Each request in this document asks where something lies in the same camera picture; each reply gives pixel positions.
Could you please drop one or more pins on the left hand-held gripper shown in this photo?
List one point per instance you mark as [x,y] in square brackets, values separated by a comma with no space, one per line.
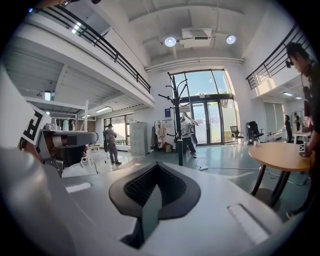
[33,125]

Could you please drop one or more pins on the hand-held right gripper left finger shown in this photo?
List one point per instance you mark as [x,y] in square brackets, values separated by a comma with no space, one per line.
[82,215]

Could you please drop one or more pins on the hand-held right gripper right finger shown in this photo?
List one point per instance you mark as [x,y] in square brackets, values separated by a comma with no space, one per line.
[212,225]

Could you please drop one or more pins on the black coat rack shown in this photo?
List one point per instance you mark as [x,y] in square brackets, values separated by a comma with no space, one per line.
[180,150]

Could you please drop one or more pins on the white clothes hanger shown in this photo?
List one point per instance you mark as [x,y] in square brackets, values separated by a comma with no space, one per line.
[192,120]

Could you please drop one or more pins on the white shelf rack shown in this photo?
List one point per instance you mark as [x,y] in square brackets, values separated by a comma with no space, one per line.
[86,112]

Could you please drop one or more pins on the garment rack with clothes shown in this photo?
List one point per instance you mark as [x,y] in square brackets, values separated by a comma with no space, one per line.
[160,131]

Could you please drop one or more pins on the long ceiling light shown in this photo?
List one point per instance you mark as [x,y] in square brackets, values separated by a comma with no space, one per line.
[103,109]
[287,94]

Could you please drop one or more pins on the white power strip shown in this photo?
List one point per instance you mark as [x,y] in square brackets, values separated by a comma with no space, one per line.
[203,168]

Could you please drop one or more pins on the grey locker cabinet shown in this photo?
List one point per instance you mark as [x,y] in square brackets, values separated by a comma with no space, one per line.
[138,138]

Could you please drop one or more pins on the yellow bag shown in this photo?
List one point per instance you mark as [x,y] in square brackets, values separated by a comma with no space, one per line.
[168,148]

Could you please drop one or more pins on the round wooden table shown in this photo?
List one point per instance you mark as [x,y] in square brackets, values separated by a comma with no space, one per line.
[275,155]

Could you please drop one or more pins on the mesh office chair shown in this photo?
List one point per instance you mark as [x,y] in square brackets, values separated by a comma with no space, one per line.
[236,132]

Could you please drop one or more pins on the black balcony railing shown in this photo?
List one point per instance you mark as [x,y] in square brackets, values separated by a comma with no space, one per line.
[107,46]
[272,62]

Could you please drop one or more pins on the glass entrance doors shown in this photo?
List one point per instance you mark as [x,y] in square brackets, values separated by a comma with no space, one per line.
[215,122]

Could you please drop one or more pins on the black office chair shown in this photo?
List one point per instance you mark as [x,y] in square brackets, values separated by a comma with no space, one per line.
[253,130]

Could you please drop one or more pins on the white desk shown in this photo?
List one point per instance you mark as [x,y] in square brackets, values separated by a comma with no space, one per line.
[301,134]

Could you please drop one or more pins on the round ceiling lamp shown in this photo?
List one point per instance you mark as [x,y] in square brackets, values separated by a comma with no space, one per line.
[230,39]
[170,41]

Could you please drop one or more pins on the white ceiling pipes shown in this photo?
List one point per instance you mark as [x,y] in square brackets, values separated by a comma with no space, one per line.
[195,62]

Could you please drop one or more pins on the white ceiling air conditioner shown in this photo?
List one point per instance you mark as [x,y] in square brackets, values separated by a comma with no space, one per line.
[196,37]

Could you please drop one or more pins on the blue wall poster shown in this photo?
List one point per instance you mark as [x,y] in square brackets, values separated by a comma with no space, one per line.
[167,112]

